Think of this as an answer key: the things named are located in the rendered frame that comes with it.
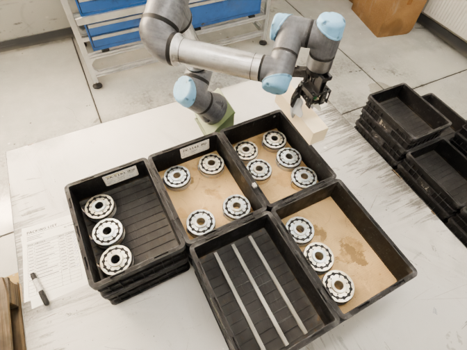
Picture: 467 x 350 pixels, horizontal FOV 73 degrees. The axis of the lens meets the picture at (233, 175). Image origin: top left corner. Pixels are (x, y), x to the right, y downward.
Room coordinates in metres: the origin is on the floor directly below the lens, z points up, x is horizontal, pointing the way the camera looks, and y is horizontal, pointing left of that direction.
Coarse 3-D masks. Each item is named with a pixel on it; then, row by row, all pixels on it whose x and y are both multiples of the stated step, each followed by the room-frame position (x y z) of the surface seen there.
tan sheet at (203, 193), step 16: (192, 160) 0.79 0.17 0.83; (192, 176) 0.71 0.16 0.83; (224, 176) 0.72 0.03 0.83; (176, 192) 0.63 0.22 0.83; (192, 192) 0.64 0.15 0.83; (208, 192) 0.64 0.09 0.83; (224, 192) 0.65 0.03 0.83; (240, 192) 0.65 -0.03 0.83; (176, 208) 0.57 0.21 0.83; (192, 208) 0.57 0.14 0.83; (208, 208) 0.57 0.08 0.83
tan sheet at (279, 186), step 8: (256, 136) 0.95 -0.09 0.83; (232, 144) 0.89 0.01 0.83; (256, 144) 0.90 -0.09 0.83; (288, 144) 0.91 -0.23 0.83; (264, 152) 0.86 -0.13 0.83; (272, 160) 0.82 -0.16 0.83; (272, 168) 0.78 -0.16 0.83; (272, 176) 0.74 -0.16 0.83; (280, 176) 0.74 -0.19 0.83; (288, 176) 0.74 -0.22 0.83; (264, 184) 0.70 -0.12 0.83; (272, 184) 0.70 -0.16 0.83; (280, 184) 0.70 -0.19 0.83; (288, 184) 0.70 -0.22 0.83; (264, 192) 0.66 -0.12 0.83; (272, 192) 0.66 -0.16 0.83; (280, 192) 0.66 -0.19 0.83; (288, 192) 0.66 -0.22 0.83; (272, 200) 0.63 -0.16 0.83
